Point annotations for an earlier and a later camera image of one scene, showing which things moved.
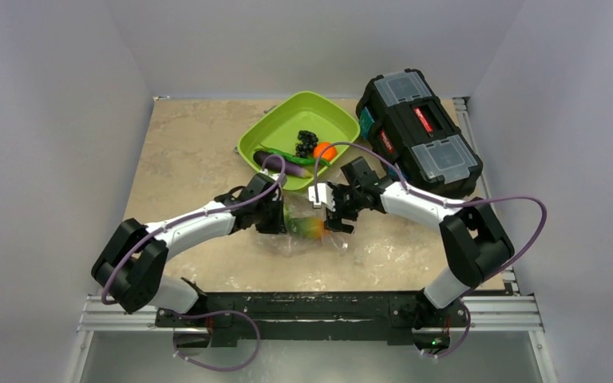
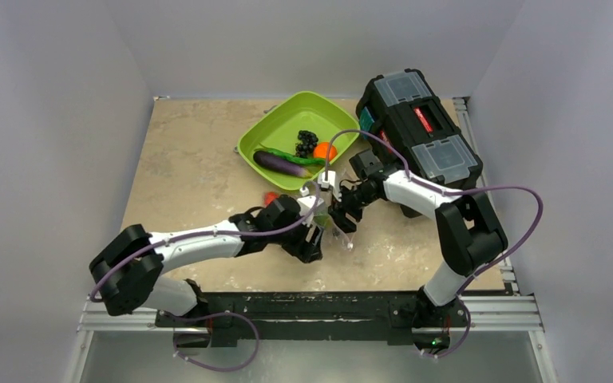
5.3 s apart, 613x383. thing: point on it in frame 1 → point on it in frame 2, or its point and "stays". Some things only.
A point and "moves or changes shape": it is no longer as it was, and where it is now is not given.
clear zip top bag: x=305 y=230 moves or changes shape
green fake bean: x=305 y=160 stays
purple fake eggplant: x=274 y=163 stays
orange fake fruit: x=329 y=154 stays
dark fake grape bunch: x=307 y=141 stays
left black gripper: x=277 y=227 → x=306 y=250
